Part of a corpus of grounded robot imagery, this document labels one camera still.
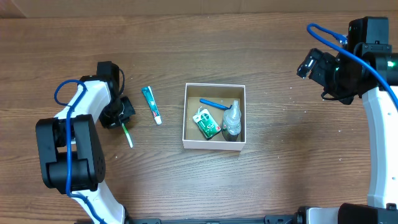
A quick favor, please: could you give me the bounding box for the green white toothbrush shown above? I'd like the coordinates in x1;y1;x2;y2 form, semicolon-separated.
121;123;134;148

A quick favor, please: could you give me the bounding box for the green white soap packet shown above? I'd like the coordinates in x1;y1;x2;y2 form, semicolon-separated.
193;108;221;140

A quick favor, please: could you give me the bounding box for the clear dark liquid bottle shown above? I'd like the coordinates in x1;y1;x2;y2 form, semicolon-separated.
221;100;241;142

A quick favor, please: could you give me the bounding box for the blue disposable razor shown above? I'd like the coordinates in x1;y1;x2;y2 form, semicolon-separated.
200;98;232;110

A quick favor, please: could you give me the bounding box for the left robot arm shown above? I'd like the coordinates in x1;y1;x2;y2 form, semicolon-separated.
35;61;136;223

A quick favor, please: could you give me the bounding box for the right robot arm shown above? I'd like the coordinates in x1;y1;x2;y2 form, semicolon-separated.
289;17;397;223

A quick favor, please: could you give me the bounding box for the teal white toothpaste tube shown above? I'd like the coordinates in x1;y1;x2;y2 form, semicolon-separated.
141;86;162;125

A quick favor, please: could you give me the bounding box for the white cardboard box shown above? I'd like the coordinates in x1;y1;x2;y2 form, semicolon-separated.
182;83;246;151

